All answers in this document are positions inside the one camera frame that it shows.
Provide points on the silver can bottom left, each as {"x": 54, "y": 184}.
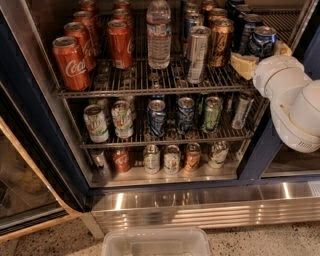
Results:
{"x": 100, "y": 161}

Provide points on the rear red Coca-Cola can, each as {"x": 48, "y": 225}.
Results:
{"x": 88, "y": 5}

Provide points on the blue pepsi can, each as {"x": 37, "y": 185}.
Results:
{"x": 250, "y": 22}
{"x": 262, "y": 42}
{"x": 238, "y": 11}

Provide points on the silver can middle shelf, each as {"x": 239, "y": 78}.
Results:
{"x": 243, "y": 107}

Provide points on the middle wire fridge shelf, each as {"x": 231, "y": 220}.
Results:
{"x": 142, "y": 132}

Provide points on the red coca-cola can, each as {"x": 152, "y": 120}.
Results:
{"x": 87, "y": 18}
{"x": 88, "y": 5}
{"x": 121, "y": 159}
{"x": 71, "y": 63}
{"x": 79, "y": 31}

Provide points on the top wire fridge shelf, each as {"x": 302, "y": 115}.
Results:
{"x": 140, "y": 80}

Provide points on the clear plastic water bottle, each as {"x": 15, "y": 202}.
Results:
{"x": 159, "y": 34}

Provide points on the front brown root beer can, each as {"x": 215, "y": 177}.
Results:
{"x": 221, "y": 40}

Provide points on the front middle Coca-Cola can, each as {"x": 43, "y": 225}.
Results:
{"x": 120, "y": 43}

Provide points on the middle shelf right Pepsi can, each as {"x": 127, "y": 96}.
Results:
{"x": 184, "y": 114}

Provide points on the blue silver can behind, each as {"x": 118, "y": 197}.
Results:
{"x": 191, "y": 20}

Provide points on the left white 7up can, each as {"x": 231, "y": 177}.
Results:
{"x": 96, "y": 123}

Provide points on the rear brown root beer can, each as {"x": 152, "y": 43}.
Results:
{"x": 207, "y": 5}

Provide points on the tall silver energy can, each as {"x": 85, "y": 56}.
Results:
{"x": 197, "y": 49}

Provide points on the white green can bottom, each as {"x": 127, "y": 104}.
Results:
{"x": 171, "y": 159}

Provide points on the rear middle Coca-Cola can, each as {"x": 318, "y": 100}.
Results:
{"x": 122, "y": 4}

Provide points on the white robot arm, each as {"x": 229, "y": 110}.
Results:
{"x": 293, "y": 95}

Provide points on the green soda can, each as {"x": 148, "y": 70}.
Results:
{"x": 212, "y": 113}

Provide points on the middle shelf left Pepsi can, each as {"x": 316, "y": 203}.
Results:
{"x": 156, "y": 117}

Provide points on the open glass fridge door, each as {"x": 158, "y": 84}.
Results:
{"x": 29, "y": 201}

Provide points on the white can bottom shelf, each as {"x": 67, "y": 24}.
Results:
{"x": 151, "y": 159}

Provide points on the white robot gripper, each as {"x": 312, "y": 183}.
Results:
{"x": 270, "y": 76}

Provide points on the red Coca-Cola can bottom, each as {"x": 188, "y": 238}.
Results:
{"x": 121, "y": 159}

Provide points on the front red Coca-Cola can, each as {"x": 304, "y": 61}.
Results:
{"x": 71, "y": 63}

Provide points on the white can bottom right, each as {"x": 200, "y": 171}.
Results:
{"x": 218, "y": 154}

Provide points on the shelf pepsi can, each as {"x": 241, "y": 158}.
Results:
{"x": 156, "y": 117}
{"x": 184, "y": 114}

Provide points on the clear plastic bin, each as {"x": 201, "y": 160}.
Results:
{"x": 157, "y": 242}

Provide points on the white 7up can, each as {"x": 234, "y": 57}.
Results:
{"x": 96, "y": 123}
{"x": 122, "y": 119}

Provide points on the brown root beer can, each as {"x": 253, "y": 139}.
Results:
{"x": 207, "y": 5}
{"x": 216, "y": 13}
{"x": 221, "y": 40}

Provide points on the brown can bottom shelf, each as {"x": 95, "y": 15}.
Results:
{"x": 192, "y": 157}

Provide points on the wire fridge shelf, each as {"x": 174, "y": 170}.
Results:
{"x": 142, "y": 132}
{"x": 140, "y": 80}

